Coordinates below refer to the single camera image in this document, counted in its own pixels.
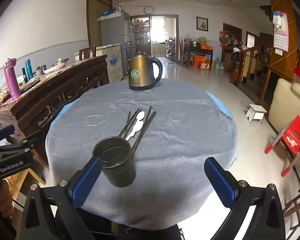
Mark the pot with glass lid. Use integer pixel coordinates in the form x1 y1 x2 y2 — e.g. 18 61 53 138
52 58 70 68

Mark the red plastic chair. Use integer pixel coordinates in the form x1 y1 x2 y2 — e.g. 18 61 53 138
264 115 300 177

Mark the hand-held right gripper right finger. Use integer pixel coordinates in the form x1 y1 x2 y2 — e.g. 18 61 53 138
204 156 288 240

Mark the white chest freezer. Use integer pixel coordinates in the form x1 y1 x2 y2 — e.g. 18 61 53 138
74 44 124 83

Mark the brown door curtain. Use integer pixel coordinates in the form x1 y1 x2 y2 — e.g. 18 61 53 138
86 0 113 48

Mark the dark slatted wooden chair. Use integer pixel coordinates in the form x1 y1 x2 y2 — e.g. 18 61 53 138
282 192 300 230

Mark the bronze electric kettle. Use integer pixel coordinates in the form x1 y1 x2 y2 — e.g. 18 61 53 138
128 51 163 91

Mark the teal bottle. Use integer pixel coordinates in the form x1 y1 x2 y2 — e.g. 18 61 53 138
24 59 35 80

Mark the blue under cloth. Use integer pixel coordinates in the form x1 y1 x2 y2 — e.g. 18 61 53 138
51 91 234 125

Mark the person's left hand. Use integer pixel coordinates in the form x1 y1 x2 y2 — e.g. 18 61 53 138
0 180 13 212

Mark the tall wooden chair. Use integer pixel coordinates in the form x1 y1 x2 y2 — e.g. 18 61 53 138
179 39 188 65

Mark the dark wooden side table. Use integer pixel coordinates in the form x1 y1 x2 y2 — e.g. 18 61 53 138
182 45 214 68

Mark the pink wall calendar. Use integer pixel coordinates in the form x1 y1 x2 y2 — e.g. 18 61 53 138
272 11 290 52

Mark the grey tablecloth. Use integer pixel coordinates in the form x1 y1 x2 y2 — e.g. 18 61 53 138
45 79 238 230

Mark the person's dark clothing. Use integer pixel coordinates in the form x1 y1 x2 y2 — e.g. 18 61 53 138
85 211 183 240

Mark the orange cardboard box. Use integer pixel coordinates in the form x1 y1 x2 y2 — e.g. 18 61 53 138
194 55 207 68
200 60 215 70

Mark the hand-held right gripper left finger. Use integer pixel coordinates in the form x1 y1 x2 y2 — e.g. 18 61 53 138
20 156 103 240

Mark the grey refrigerator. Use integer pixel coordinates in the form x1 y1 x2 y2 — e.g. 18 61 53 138
98 11 131 63

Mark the brown wooden chair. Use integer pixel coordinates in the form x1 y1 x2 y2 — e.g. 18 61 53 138
79 45 96 60

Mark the heap of snack packets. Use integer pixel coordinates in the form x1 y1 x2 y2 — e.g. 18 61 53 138
0 81 11 105

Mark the person's left forearm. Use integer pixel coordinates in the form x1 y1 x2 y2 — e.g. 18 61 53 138
0 205 17 240

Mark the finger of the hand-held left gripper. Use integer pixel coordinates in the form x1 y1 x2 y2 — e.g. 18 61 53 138
0 137 38 156
0 124 15 147

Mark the small white stool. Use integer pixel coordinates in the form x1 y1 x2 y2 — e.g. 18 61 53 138
245 104 268 124

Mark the carved wooden sideboard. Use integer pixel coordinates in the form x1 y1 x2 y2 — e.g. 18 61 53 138
0 54 110 165

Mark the purple thermos bottle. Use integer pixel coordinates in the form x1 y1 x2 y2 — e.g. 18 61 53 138
4 58 22 101

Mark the glass shelf with bottles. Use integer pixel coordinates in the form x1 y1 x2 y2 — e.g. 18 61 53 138
130 17 150 55

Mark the bundle of dark chopsticks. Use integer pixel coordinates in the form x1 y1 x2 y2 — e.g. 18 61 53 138
117 106 157 157

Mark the dark metal utensil holder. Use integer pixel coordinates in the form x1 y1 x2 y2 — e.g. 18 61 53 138
92 136 137 188

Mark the framed wall picture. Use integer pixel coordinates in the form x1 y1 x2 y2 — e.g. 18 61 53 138
196 17 209 32

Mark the wooden staircase railing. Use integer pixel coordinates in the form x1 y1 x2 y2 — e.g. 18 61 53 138
230 42 273 85

